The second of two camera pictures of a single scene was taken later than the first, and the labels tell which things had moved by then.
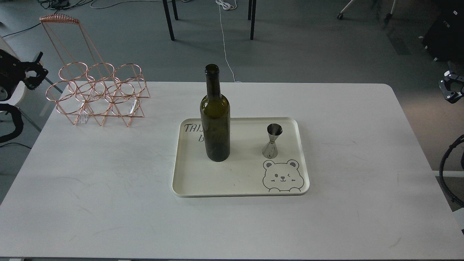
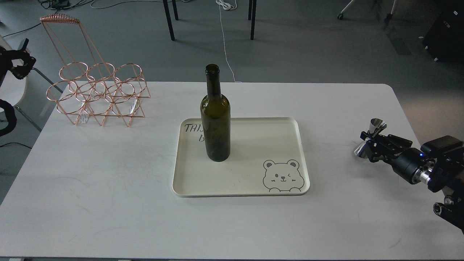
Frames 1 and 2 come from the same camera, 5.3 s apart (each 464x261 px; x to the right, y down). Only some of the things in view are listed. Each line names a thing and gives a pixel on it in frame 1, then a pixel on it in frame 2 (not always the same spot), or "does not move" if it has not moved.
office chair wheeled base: [340, 16] does not move
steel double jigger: [270, 151] → [376, 126]
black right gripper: [452, 86] → [411, 164]
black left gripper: [12, 71] → [7, 56]
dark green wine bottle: [215, 119] does not move
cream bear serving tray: [247, 173] does not move
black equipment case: [444, 40] does not move
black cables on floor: [59, 5] does not move
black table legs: [253, 20] does not move
